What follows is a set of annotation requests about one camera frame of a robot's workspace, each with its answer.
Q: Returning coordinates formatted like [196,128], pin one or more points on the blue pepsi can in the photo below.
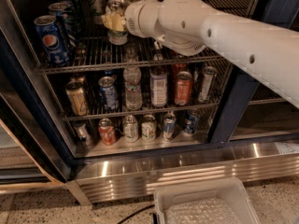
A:
[53,39]
[191,121]
[64,13]
[72,6]

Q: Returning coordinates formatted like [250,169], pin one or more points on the white 7up can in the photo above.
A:
[116,38]
[97,9]

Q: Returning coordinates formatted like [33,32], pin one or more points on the middle wire fridge shelf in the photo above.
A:
[97,110]

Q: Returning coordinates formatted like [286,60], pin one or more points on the blue Pepsi bottom can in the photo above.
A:
[191,121]

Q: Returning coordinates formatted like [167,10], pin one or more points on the white plastic bin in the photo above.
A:
[230,189]

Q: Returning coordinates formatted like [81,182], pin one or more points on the open fridge glass door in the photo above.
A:
[29,160]

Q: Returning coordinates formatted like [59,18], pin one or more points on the red can bottom shelf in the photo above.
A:
[107,132]

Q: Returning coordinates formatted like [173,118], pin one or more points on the blue silver bottom can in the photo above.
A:
[169,125]

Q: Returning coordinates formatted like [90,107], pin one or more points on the blue can middle shelf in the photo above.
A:
[109,93]

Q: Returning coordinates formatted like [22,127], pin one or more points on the white can bottom shelf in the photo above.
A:
[130,128]

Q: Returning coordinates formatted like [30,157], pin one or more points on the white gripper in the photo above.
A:
[135,18]

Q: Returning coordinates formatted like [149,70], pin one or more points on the clear water bottle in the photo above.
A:
[132,76]

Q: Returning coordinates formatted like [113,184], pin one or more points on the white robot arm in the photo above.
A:
[268,53]

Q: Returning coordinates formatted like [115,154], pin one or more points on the tall white labelled can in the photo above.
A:
[158,85]

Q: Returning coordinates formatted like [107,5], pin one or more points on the bubble wrap sheet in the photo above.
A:
[205,211]

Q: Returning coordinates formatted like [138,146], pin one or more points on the gold can middle shelf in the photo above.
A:
[77,97]

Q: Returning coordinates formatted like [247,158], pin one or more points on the silver can bottom left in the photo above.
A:
[80,127]

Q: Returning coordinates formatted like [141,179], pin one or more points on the silver slim can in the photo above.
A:
[206,81]

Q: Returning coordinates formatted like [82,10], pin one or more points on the orange can middle shelf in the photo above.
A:
[183,87]

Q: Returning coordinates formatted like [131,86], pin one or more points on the top wire fridge shelf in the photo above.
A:
[100,54]

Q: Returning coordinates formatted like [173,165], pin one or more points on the front blue Pepsi can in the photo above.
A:
[53,39]

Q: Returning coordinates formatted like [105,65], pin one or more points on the wire fridge shelf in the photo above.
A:
[100,54]
[97,110]

